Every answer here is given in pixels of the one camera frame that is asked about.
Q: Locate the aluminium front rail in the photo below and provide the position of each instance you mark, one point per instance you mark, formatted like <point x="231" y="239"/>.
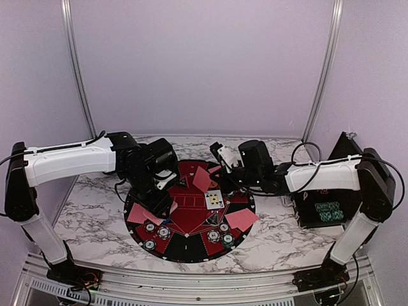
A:
<point x="122" y="286"/>

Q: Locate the red brown poker chip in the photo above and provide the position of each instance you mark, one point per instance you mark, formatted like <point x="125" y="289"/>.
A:
<point x="150" y="228"/>
<point x="224" y="228"/>

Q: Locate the right aluminium frame post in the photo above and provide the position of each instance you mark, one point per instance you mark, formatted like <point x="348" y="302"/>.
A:
<point x="328" y="59"/>

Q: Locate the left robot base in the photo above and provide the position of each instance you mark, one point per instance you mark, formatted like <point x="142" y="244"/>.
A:
<point x="79" y="277"/>

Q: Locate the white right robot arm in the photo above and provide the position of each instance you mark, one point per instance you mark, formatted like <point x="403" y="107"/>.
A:
<point x="365" y="177"/>

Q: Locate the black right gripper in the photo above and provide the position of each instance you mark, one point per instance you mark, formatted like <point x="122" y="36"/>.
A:
<point x="222" y="180"/>

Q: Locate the black poker chip case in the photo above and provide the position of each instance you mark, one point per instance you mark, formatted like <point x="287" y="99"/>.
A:
<point x="324" y="208"/>

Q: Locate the clear round dealer button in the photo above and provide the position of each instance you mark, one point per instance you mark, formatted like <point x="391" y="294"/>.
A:
<point x="213" y="219"/>

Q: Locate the face up playing card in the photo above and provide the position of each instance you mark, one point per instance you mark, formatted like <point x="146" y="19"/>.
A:
<point x="214" y="200"/>

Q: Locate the round red black poker mat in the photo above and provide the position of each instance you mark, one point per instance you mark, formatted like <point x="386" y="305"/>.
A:
<point x="188" y="242"/>

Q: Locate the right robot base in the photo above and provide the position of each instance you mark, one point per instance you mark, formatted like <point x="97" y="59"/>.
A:
<point x="319" y="278"/>

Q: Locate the left aluminium frame post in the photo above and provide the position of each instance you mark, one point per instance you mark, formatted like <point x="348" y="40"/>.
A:
<point x="75" y="65"/>

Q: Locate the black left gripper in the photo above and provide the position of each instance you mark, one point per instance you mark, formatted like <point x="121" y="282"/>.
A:
<point x="157" y="206"/>

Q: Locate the red playing card deck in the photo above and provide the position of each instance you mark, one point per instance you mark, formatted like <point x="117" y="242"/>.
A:
<point x="174" y="206"/>

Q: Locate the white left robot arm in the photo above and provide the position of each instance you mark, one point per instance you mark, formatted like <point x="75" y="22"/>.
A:
<point x="31" y="167"/>

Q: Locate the aluminium frame post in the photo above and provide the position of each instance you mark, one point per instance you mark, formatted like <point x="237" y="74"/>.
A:
<point x="75" y="65"/>
<point x="328" y="59"/>

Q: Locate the single red playing card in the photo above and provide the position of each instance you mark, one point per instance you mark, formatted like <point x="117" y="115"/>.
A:
<point x="138" y="214"/>

